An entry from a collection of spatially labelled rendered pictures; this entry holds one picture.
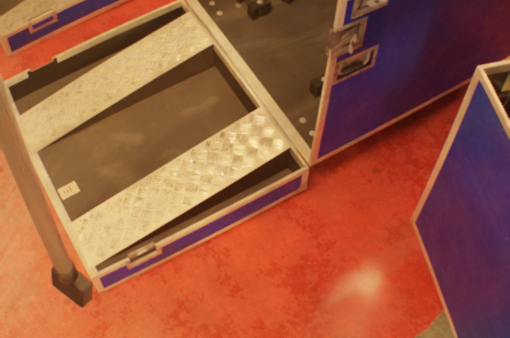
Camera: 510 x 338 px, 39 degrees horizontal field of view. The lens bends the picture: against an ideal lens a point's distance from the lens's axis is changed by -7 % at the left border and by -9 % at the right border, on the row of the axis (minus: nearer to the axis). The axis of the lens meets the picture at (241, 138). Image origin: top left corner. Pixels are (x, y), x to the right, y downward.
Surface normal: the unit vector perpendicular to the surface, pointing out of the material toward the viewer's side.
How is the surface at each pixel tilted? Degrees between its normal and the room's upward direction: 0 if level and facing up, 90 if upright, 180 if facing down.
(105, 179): 2
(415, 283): 0
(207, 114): 2
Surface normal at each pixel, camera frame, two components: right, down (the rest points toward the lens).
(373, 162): 0.03, -0.55
